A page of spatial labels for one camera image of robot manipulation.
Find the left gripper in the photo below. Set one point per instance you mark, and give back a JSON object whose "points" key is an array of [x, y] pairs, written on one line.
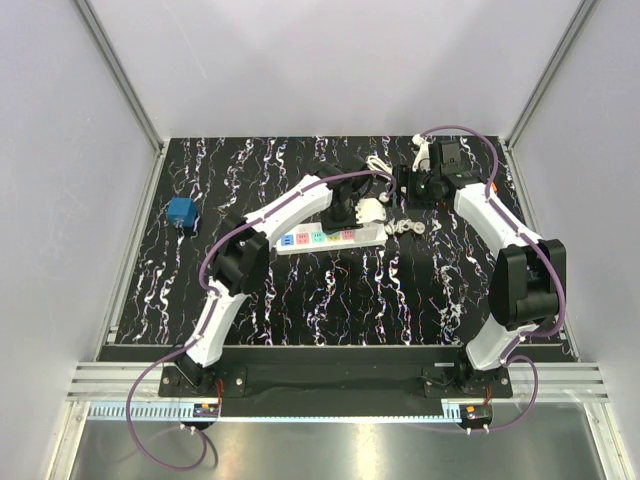
{"points": [[330, 227]]}

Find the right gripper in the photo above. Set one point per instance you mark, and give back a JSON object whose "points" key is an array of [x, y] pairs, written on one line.
{"points": [[405, 175]]}

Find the white multicolour power strip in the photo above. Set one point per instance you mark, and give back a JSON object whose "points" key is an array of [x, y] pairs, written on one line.
{"points": [[310, 238]]}

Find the blue cube adapter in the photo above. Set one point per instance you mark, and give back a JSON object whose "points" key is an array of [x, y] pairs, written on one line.
{"points": [[182, 213]]}

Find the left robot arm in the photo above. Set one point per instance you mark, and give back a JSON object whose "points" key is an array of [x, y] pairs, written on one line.
{"points": [[236, 265]]}

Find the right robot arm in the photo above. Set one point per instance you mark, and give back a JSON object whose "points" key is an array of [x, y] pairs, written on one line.
{"points": [[527, 289]]}

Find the black marble pattern mat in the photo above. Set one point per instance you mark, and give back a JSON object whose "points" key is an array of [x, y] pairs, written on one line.
{"points": [[415, 290]]}

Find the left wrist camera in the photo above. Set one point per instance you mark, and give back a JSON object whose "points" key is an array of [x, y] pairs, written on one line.
{"points": [[370, 210]]}

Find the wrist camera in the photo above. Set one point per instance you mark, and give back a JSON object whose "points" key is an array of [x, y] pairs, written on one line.
{"points": [[370, 210], [439, 157]]}

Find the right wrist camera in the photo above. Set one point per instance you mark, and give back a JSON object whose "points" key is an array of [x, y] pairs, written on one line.
{"points": [[439, 157]]}

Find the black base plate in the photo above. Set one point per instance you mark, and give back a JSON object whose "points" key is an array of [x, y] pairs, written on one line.
{"points": [[323, 382]]}

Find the white slotted cable duct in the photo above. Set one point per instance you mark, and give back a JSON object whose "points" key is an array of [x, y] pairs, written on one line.
{"points": [[154, 411]]}

